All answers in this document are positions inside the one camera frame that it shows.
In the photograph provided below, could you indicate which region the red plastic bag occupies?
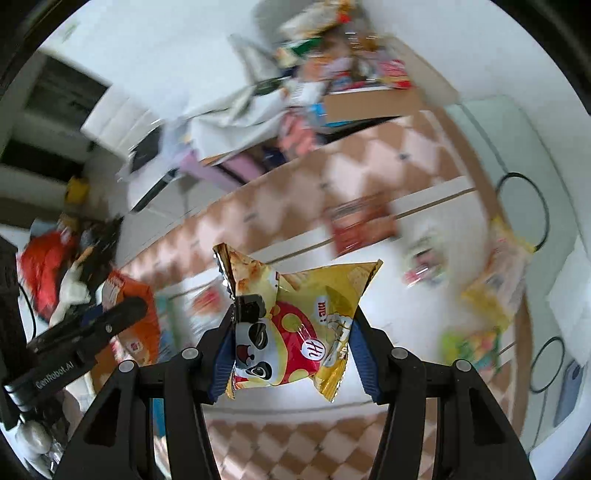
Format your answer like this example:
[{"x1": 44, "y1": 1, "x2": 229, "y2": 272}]
[{"x1": 19, "y1": 231, "x2": 78, "y2": 321}]

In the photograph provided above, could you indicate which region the small white wrapped candy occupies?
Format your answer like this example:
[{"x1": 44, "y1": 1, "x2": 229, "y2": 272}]
[{"x1": 403, "y1": 229, "x2": 448, "y2": 287}]

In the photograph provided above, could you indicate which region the white picture snack packet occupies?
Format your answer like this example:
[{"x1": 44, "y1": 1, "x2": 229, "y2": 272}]
[{"x1": 154, "y1": 277, "x2": 231, "y2": 361}]

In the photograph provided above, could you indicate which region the pink box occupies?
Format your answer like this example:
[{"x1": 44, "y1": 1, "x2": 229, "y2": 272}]
[{"x1": 179, "y1": 153, "x2": 266, "y2": 192}]

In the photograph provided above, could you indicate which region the far white padded chair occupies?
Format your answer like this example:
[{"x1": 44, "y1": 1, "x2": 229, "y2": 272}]
[{"x1": 81, "y1": 86, "x2": 184, "y2": 213}]

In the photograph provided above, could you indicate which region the pile of snack packets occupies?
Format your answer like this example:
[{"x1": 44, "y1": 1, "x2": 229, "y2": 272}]
[{"x1": 276, "y1": 1, "x2": 422, "y2": 128}]

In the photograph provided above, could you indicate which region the green candy packet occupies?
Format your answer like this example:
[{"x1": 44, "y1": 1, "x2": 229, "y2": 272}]
[{"x1": 441, "y1": 328, "x2": 501, "y2": 372}]

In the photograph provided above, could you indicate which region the white cloth pile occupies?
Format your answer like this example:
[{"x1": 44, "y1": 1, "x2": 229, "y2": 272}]
[{"x1": 186, "y1": 34, "x2": 287, "y2": 160}]

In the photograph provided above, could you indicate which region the yellow snack packet on mat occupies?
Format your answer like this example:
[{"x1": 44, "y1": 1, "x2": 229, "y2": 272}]
[{"x1": 462, "y1": 217, "x2": 535, "y2": 332}]

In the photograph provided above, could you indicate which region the white goose plush toy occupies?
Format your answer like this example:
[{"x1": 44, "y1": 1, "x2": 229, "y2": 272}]
[{"x1": 49, "y1": 261, "x2": 91, "y2": 328}]

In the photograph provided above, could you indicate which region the yellow panda snack packet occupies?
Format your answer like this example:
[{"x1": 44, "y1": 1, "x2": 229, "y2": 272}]
[{"x1": 213, "y1": 243, "x2": 383, "y2": 401}]

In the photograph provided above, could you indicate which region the orange panda snack packet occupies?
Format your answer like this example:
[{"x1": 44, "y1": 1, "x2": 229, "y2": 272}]
[{"x1": 89, "y1": 270, "x2": 160, "y2": 393}]

